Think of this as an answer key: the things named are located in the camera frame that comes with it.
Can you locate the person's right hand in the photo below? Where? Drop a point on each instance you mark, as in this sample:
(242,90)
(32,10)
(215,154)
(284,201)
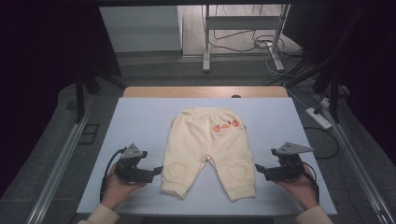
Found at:
(303,191)

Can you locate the cream baby pants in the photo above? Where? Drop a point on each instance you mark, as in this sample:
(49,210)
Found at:
(202,140)

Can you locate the white plug adaptor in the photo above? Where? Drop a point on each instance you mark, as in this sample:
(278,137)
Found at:
(325,102)

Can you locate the white power strip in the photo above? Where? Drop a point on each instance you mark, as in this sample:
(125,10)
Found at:
(318,118)

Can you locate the white metal stand frame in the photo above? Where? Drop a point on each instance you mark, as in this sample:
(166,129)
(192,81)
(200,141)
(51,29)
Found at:
(241,22)

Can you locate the dark curtain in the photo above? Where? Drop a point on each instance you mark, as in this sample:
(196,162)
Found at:
(370,62)
(37,62)

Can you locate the light blue table mat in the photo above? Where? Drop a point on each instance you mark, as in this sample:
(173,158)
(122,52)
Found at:
(140,121)

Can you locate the black metal stand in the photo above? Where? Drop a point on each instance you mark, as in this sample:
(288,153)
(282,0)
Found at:
(334,93)
(79,93)

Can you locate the aluminium rail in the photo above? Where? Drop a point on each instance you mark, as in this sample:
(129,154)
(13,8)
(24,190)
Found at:
(358,168)
(59,168)

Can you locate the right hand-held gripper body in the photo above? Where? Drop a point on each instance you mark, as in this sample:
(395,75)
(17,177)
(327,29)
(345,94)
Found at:
(288,169)

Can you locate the person's left hand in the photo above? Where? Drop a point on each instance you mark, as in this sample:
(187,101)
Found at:
(116,191)

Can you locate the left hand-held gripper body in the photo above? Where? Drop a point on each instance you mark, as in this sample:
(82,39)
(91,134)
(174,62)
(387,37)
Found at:
(134,172)

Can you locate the black floor outlet cover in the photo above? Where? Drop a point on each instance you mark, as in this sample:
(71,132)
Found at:
(89,133)

